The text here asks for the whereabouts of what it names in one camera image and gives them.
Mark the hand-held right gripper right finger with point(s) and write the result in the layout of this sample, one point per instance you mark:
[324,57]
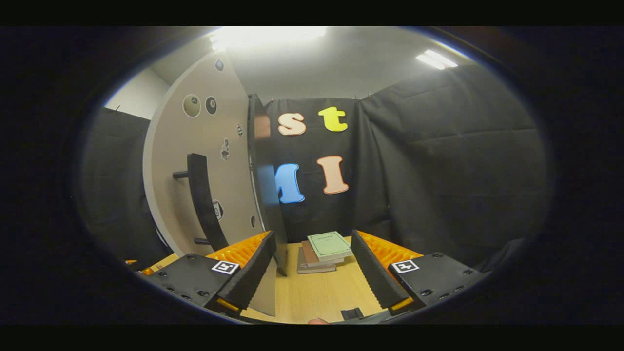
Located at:
[373,278]

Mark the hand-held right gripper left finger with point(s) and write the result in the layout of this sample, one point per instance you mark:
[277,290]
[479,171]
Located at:
[248,280]

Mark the beige cabinet door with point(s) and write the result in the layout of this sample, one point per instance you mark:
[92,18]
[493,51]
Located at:
[195,136]

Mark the small black block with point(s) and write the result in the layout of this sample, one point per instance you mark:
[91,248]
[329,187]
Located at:
[351,313]

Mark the green notebook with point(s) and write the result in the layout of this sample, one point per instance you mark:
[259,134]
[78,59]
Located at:
[329,245]

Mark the grey book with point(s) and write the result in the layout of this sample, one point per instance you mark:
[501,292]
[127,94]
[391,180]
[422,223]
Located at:
[314,269]

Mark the black backdrop cloth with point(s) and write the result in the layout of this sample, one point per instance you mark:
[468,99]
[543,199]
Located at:
[438,170]

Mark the twin strip ceiling light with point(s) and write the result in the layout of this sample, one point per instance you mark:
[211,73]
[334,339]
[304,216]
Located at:
[436,59]

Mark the large ceiling light panel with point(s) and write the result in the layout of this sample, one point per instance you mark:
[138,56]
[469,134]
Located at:
[268,38]

